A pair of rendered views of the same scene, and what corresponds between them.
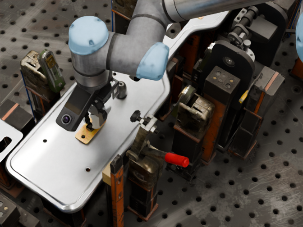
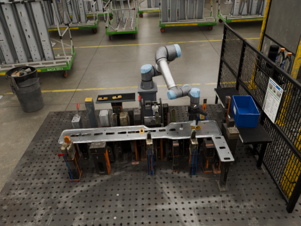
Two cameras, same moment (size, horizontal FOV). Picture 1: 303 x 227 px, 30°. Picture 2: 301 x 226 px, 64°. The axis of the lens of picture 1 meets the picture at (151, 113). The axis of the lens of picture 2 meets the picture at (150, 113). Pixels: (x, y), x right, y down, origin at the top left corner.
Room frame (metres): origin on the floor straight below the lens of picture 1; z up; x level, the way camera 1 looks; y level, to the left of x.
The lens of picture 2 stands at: (1.80, 1.38, 2.28)
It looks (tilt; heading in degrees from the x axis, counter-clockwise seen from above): 33 degrees down; 239
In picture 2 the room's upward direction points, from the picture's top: 3 degrees counter-clockwise
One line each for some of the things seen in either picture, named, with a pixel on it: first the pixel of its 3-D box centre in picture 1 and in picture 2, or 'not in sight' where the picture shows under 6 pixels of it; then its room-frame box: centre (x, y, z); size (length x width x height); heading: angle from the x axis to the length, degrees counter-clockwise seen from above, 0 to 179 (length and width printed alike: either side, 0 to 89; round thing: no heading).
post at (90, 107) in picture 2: not in sight; (92, 120); (1.29, -0.62, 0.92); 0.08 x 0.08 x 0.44; 60
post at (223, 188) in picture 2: not in sight; (224, 172); (0.69, 0.55, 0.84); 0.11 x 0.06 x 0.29; 60
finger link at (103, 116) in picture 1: (97, 112); not in sight; (0.62, 0.12, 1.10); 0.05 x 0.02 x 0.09; 60
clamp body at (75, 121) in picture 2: not in sight; (80, 134); (1.46, -0.53, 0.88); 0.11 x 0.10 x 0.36; 60
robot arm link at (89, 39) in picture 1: (90, 46); (195, 95); (0.65, 0.13, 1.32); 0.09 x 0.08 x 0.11; 80
